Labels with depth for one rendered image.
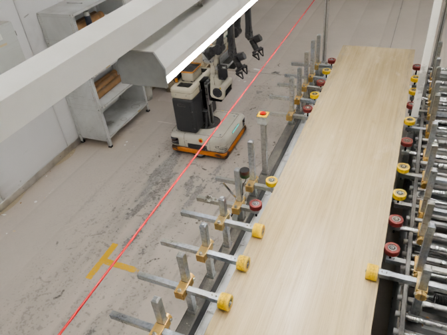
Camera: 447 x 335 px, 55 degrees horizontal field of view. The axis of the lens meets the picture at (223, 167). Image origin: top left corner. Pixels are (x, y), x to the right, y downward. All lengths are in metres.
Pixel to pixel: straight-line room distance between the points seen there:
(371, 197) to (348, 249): 0.46
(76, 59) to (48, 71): 0.06
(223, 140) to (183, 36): 3.46
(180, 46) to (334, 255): 1.68
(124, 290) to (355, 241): 1.89
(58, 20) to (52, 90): 4.00
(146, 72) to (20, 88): 0.35
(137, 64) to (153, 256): 2.89
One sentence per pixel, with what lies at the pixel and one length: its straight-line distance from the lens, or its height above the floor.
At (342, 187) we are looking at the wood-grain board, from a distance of 2.83.
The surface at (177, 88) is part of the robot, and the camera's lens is 4.37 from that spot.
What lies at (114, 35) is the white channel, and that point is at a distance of 0.81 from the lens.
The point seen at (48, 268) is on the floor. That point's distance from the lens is 3.97.
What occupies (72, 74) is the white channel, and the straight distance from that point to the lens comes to 0.73.
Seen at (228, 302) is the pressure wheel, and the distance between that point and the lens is 2.13.
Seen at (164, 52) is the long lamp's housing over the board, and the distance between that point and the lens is 0.94.
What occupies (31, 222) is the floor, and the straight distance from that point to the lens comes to 4.50.
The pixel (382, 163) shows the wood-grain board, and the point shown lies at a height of 0.90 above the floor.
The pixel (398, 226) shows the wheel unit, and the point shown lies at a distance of 2.65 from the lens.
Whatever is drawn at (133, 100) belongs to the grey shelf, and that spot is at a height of 0.14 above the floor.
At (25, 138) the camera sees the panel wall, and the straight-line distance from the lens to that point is 4.83.
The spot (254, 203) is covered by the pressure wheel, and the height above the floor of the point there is 0.91.
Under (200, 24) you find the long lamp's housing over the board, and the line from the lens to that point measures 1.08.
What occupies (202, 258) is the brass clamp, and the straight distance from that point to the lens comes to 2.33.
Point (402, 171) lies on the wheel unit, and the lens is 3.04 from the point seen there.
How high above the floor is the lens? 2.70
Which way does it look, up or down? 37 degrees down
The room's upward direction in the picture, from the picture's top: 6 degrees counter-clockwise
